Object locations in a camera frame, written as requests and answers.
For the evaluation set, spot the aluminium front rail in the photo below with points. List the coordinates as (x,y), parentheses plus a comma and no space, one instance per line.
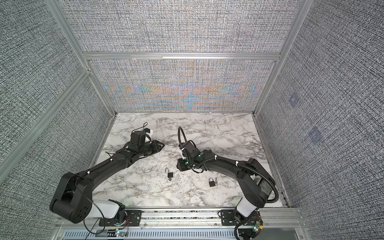
(182,223)

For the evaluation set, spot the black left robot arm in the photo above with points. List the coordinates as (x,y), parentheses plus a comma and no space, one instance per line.
(73,198)

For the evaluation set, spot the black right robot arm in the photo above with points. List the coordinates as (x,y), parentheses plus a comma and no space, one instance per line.
(257,185)

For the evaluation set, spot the black padlock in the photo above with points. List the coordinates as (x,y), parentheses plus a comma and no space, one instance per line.
(213,182)
(170,175)

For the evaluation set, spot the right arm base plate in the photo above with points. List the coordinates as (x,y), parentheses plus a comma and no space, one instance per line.
(234,217)

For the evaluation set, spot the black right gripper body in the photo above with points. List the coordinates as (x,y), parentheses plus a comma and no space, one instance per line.
(184,164)

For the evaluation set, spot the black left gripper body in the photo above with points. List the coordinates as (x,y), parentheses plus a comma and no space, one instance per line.
(153,147)

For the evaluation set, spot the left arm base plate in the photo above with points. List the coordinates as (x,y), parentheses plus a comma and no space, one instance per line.
(130,218)

